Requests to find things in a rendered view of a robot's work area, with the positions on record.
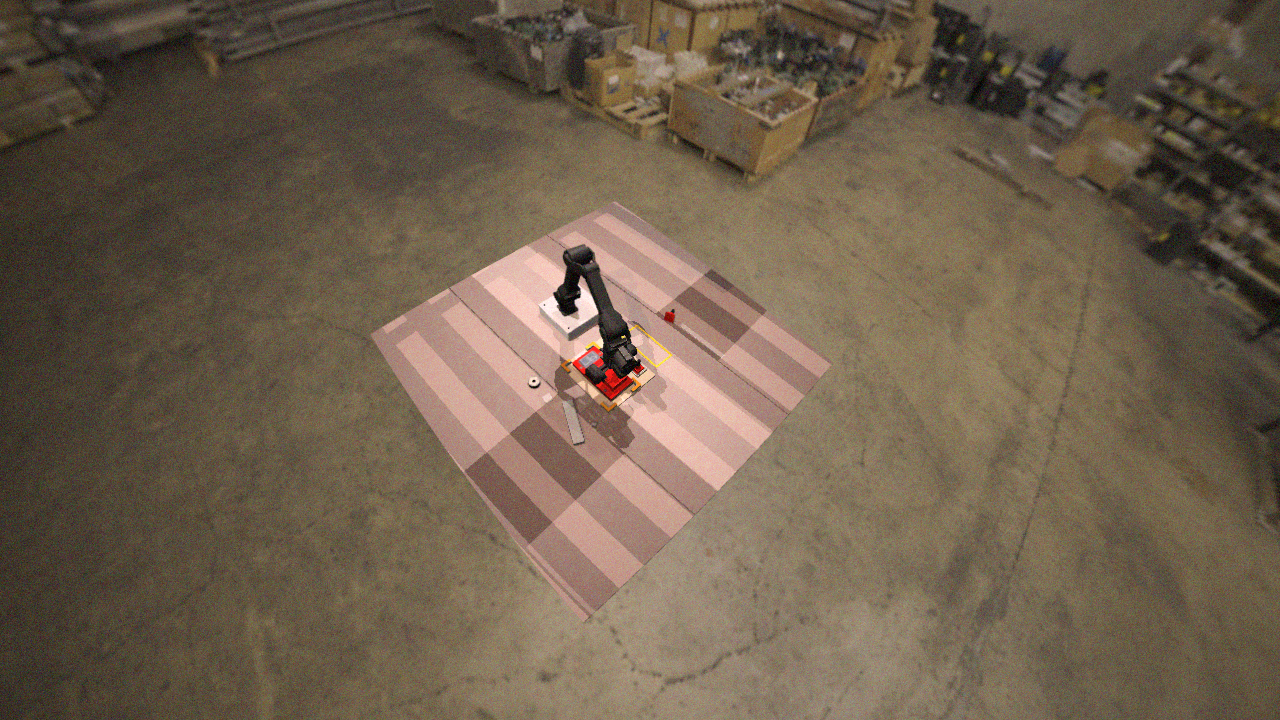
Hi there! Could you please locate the cream rectangular base plate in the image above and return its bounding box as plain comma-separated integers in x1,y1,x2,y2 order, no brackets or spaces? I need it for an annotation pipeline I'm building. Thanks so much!
561,338,655,414

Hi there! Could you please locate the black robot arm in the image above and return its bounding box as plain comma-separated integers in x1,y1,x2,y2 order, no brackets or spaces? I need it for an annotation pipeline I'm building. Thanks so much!
553,243,637,379

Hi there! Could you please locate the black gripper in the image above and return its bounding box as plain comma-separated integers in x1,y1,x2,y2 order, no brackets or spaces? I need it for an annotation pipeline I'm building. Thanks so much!
584,343,637,386

